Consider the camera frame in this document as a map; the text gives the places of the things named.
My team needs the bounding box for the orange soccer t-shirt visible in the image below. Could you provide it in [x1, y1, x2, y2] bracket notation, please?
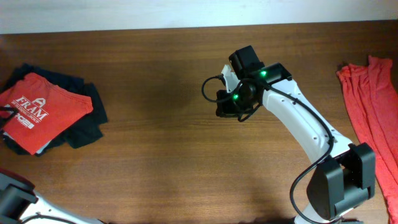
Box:
[1, 73, 93, 155]

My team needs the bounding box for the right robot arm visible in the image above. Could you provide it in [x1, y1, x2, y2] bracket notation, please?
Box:
[216, 45, 376, 223]

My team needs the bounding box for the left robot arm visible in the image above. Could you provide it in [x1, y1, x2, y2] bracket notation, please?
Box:
[1, 169, 104, 224]

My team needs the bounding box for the grey folded t-shirt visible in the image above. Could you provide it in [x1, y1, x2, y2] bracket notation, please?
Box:
[3, 133, 51, 154]

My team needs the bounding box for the red ribbed garment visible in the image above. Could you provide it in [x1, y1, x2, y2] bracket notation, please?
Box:
[336, 55, 397, 223]

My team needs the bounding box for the right black cable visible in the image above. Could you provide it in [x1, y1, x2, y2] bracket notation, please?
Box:
[201, 75, 343, 224]

